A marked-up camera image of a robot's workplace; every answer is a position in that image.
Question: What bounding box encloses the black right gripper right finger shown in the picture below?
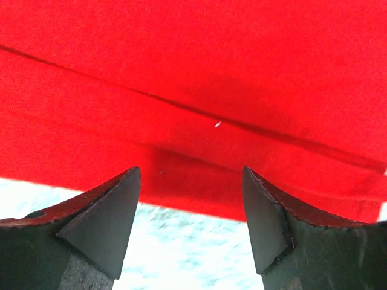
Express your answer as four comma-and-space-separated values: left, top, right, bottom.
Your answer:
242, 167, 386, 290

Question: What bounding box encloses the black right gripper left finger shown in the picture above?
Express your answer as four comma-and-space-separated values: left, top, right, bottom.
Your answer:
1, 166, 141, 289

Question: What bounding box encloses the red t shirt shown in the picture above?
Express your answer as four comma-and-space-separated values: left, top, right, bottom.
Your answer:
1, 1, 386, 223

